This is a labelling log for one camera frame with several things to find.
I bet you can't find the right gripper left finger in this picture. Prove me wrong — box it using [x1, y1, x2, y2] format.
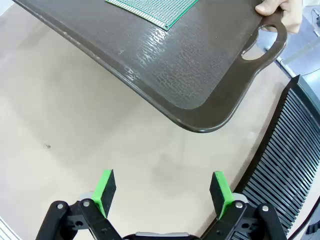
[35, 169, 124, 240]

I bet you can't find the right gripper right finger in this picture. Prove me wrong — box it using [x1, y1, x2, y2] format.
[199, 171, 288, 240]

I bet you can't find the dark brown plastic serving tray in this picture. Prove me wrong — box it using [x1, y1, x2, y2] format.
[12, 0, 288, 134]

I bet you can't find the green perforated PCB board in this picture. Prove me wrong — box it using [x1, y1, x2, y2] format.
[104, 0, 201, 31]

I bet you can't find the person's left hand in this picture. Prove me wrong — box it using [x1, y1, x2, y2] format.
[254, 0, 303, 35]

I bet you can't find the black slotted PCB rack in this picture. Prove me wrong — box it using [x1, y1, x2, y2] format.
[234, 74, 320, 240]

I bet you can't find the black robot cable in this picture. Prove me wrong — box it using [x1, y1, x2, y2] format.
[291, 203, 320, 237]

